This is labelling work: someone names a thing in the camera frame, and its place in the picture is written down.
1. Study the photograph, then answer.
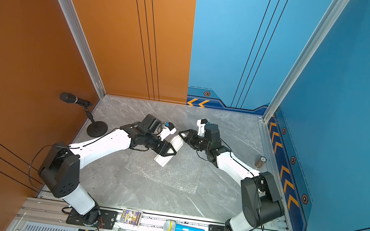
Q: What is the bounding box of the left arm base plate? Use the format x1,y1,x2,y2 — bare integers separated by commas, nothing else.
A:
66,208,119,230

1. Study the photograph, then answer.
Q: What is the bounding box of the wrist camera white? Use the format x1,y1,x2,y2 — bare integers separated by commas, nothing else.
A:
157,122,177,140
197,119,208,137

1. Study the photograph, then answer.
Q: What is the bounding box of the blue toy microphone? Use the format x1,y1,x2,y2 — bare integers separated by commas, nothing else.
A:
163,220,205,231

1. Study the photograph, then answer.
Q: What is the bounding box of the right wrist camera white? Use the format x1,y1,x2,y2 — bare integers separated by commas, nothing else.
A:
197,119,208,137

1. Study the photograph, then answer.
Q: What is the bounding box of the black microphone on stand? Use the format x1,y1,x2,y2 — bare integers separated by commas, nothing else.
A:
59,92,108,138

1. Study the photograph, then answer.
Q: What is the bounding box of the colourful card box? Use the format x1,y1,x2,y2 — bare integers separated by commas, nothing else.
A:
118,209,143,227

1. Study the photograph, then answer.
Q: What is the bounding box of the clear bubble wrap sheet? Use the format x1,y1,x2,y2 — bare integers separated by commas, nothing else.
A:
126,146,204,194

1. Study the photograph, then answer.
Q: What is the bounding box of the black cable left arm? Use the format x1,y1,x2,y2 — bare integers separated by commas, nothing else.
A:
25,139,68,196

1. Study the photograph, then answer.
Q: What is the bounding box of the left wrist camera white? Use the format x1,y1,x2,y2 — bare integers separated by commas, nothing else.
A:
157,122,177,140

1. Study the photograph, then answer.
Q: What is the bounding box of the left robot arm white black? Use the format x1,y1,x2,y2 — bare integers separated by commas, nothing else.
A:
38,115,184,227

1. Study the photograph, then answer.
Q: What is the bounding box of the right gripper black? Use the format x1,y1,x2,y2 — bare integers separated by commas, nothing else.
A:
177,128,213,153

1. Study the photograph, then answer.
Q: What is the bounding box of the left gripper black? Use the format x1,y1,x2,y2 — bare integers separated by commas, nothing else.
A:
143,134,180,159

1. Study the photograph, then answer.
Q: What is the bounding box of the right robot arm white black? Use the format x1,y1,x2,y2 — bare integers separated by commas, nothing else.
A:
178,119,285,231

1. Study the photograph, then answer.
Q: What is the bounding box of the brown cylindrical can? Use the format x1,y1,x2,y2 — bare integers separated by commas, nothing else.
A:
255,156,267,169

